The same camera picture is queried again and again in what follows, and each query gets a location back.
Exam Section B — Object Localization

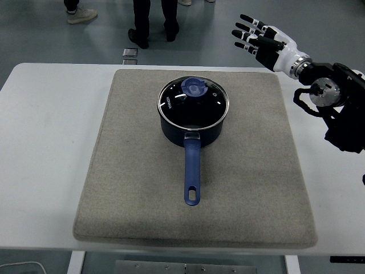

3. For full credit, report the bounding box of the grey-beige table mat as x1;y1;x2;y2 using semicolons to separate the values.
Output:
72;68;319;248

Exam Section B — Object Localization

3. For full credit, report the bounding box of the black table control panel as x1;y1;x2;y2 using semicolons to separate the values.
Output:
330;256;365;264

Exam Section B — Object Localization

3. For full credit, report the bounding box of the white table leg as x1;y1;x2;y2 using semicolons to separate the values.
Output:
67;251;86;274
284;255;302;274

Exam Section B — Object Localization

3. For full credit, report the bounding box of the glass pot lid blue knob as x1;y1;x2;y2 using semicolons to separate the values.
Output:
156;76;230;130

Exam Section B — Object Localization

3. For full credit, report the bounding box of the grey metal plate with screws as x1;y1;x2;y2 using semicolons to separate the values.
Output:
115;259;258;274

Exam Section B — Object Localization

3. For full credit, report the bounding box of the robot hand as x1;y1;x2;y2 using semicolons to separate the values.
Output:
231;13;309;74

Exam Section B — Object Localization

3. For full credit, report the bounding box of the white cable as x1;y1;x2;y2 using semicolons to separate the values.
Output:
0;260;47;274

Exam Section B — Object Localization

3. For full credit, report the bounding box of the dark blue saucepan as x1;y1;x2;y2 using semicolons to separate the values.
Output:
157;96;230;207

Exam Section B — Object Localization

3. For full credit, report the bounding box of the person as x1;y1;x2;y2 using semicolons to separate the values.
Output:
127;0;180;50
63;0;98;25
177;0;216;7

